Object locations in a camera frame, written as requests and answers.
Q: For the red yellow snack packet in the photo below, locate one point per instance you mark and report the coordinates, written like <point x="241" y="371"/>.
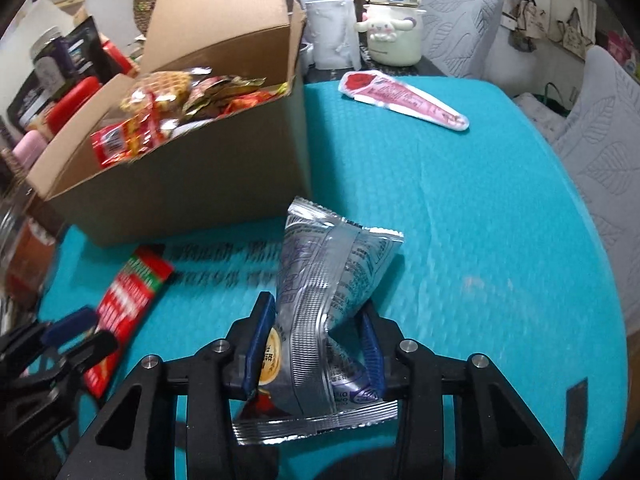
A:
<point x="117" y="142"/>

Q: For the brown cardboard box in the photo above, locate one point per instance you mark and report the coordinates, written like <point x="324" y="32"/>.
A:
<point x="200" y="180"/>

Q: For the grey quilted covered chair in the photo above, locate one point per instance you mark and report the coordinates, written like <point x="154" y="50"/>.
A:
<point x="600" y="160"/>
<point x="460" y="30"/>

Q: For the silver foil snack packet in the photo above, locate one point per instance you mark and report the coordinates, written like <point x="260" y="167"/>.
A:
<point x="310" y="310"/>

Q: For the white paper towel roll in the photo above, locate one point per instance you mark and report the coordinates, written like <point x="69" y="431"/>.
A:
<point x="332" y="35"/>

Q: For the white foam board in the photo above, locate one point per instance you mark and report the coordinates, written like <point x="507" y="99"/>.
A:
<point x="40" y="25"/>

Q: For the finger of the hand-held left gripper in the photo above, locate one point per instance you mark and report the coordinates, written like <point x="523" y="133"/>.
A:
<point x="95" y="347"/>
<point x="70" y="325"/>

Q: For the red plastic container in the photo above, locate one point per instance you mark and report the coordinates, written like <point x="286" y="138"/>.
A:
<point x="75" y="100"/>

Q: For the black snack bag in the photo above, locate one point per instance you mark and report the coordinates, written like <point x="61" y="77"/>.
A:
<point x="87" y="50"/>

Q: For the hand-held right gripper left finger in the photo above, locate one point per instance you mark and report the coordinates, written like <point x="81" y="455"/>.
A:
<point x="256" y="355"/>

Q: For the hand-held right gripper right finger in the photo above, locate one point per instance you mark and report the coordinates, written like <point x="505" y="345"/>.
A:
<point x="374" y="365"/>

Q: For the red printed bag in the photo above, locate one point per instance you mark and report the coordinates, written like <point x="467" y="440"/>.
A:
<point x="117" y="60"/>

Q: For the red green snack packet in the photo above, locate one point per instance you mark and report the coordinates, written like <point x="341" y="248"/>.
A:
<point x="130" y="295"/>

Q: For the beige tote bag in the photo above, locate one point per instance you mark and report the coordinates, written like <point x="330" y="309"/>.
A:
<point x="525" y="20"/>
<point x="575" y="37"/>

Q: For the white cartoon kettle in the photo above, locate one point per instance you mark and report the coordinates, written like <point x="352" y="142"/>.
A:
<point x="395" y="45"/>

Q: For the clear waffle packet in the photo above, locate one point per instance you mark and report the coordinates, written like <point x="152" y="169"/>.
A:
<point x="160" y="85"/>

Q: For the group of clear food jars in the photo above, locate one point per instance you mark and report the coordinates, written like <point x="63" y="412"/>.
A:
<point x="30" y="255"/>

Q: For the pink bottle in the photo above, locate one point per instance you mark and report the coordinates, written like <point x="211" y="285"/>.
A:
<point x="27" y="147"/>

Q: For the dark cereal packet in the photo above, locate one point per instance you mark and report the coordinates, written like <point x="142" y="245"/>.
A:
<point x="210" y="92"/>

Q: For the pink rose printed packet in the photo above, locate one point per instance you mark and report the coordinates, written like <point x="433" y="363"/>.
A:
<point x="400" y="97"/>

